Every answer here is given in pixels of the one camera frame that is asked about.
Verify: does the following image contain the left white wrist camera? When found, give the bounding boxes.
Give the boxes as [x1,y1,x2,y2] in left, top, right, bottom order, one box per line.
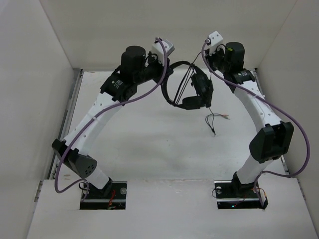
[151,38,175,65]

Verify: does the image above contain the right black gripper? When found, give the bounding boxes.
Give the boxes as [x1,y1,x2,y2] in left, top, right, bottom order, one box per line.
[205,44,230,74]

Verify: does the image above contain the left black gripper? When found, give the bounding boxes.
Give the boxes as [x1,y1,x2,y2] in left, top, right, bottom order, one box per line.
[135,51,174,86]

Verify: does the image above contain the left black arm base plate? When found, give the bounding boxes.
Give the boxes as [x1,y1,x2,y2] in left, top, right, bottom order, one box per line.
[79,181,128,210]

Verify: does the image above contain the thin black headphone cable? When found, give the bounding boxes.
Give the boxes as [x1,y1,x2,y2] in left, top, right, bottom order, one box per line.
[173,51,230,136]

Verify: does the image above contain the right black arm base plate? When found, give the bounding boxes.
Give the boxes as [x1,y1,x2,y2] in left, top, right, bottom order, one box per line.
[212,180,269,210]

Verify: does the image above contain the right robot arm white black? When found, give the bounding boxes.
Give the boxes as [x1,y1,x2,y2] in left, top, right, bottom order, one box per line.
[202,39,294,196]

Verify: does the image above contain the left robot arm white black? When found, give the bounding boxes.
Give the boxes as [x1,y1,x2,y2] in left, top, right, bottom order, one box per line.
[52,41,174,198]

